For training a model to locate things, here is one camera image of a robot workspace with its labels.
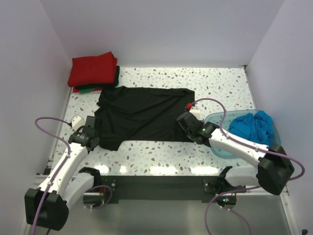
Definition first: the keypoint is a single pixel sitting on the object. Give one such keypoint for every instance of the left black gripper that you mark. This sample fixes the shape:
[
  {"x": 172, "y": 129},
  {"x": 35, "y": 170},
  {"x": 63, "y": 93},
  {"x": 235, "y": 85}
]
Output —
[{"x": 80, "y": 130}]

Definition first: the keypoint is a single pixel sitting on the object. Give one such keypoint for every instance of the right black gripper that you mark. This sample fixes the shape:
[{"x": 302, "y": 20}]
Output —
[{"x": 202, "y": 122}]

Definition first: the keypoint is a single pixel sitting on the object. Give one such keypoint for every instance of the black t shirt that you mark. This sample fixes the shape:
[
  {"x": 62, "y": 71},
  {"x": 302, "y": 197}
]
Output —
[{"x": 141, "y": 114}]

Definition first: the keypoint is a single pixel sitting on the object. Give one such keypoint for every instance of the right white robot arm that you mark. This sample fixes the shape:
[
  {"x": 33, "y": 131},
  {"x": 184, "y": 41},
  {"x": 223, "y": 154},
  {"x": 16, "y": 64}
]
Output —
[{"x": 268, "y": 168}]

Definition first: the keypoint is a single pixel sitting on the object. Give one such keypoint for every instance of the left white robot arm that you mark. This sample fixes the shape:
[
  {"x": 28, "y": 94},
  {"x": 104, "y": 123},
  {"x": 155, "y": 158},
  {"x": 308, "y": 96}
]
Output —
[{"x": 48, "y": 205}]

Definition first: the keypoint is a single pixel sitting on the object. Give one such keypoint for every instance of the green folded t shirt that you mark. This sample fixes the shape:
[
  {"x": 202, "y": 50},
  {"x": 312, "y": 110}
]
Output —
[{"x": 88, "y": 90}]

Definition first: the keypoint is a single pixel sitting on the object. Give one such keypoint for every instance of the blue crumpled t shirt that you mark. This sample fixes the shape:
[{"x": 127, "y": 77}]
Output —
[{"x": 257, "y": 128}]

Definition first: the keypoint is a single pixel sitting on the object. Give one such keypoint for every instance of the dark folded t shirt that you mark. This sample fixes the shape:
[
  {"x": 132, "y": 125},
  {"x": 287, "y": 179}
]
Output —
[{"x": 102, "y": 86}]

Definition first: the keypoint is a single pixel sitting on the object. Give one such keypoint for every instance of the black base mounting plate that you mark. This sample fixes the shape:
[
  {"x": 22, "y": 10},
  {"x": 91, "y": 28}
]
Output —
[{"x": 167, "y": 188}]

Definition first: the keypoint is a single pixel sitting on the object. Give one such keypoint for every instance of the red folded t shirt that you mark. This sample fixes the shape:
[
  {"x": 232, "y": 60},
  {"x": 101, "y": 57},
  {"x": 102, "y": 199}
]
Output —
[{"x": 89, "y": 70}]

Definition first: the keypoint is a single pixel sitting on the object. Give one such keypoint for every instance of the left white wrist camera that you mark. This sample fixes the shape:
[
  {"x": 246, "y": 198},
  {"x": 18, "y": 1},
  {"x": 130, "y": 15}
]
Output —
[{"x": 76, "y": 122}]

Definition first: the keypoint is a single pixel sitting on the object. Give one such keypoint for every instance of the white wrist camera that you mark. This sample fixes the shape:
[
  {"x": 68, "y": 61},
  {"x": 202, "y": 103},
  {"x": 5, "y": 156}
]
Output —
[
  {"x": 193, "y": 110},
  {"x": 76, "y": 122}
]

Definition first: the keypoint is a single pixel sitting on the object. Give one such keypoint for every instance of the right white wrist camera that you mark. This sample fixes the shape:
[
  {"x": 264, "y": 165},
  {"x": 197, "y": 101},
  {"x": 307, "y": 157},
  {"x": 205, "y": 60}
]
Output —
[{"x": 193, "y": 110}]

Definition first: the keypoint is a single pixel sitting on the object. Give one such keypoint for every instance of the aluminium rail frame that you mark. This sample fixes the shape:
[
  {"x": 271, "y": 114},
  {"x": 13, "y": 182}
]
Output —
[{"x": 284, "y": 200}]

